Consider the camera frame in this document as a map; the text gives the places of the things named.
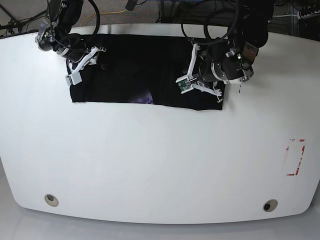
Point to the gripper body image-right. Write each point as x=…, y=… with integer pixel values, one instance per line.
x=205, y=68

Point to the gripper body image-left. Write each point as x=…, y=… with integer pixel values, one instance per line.
x=74, y=50

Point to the black T-shirt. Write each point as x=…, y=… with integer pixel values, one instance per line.
x=141, y=69

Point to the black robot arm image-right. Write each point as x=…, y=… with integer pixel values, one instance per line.
x=230, y=58

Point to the red tape rectangle marking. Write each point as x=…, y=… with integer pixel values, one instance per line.
x=293, y=156

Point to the white power strip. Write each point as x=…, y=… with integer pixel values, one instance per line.
x=309, y=12

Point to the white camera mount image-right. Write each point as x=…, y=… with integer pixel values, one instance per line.
x=190, y=81

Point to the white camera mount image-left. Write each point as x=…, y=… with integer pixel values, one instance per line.
x=75, y=64

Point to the black cable bundle floor left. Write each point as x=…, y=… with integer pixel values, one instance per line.
x=21, y=16

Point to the left table cable grommet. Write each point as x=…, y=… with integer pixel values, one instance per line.
x=51, y=200

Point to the table cable grommet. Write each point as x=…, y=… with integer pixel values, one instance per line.
x=51, y=200
x=270, y=205

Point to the right table cable grommet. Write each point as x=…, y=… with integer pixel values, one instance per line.
x=270, y=205

